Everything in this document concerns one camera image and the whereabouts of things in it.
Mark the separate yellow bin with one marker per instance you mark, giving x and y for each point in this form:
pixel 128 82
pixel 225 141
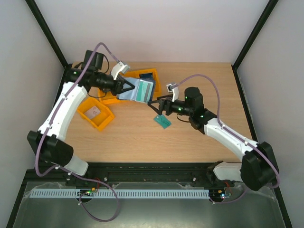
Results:
pixel 102 120

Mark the controller board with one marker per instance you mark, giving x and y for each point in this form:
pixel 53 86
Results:
pixel 220 195
pixel 87 192

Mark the black frame post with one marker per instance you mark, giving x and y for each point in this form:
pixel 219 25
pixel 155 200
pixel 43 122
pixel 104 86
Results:
pixel 46 30
pixel 254 33

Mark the right black frame post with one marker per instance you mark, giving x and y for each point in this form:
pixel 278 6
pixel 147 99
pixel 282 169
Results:
pixel 254 33

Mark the yellow bin of row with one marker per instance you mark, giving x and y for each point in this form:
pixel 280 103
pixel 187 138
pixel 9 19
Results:
pixel 107 98
pixel 157 86

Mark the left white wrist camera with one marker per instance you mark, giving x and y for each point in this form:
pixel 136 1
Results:
pixel 120 67

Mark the yellow bin right of row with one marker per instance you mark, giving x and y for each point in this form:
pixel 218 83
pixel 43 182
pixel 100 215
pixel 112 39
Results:
pixel 157 86

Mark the right controller board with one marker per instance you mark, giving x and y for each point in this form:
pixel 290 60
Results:
pixel 220 195

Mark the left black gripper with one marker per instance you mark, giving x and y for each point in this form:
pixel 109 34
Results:
pixel 118 87

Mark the blue leather card holder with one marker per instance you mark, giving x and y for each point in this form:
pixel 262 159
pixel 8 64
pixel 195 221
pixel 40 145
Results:
pixel 131 96

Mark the teal VIP card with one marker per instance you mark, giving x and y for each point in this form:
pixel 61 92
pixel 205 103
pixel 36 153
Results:
pixel 162 121

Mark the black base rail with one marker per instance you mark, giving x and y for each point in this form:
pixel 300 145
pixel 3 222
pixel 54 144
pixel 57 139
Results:
pixel 193 174

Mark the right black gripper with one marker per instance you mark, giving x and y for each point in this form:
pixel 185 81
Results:
pixel 164 107

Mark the white pink cards stack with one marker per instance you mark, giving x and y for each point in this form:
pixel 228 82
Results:
pixel 92 112

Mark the left black frame post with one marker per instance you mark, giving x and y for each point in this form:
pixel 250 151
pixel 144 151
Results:
pixel 46 30

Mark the teal card in holder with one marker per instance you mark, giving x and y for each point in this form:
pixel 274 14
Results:
pixel 144 91

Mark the light blue slotted cable duct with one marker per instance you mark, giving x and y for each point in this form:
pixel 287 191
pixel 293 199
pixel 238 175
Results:
pixel 122 194

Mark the blue cards stack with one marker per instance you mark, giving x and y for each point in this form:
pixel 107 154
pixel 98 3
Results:
pixel 146 76

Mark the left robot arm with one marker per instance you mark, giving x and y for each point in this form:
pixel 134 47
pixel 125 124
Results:
pixel 48 142

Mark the yellow bin leftmost of row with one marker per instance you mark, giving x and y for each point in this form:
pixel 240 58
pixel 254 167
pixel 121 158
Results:
pixel 107 98

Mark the left controller board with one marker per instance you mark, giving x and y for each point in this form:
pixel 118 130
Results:
pixel 87 192

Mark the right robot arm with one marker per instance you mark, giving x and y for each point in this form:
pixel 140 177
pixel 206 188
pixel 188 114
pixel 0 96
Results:
pixel 255 169

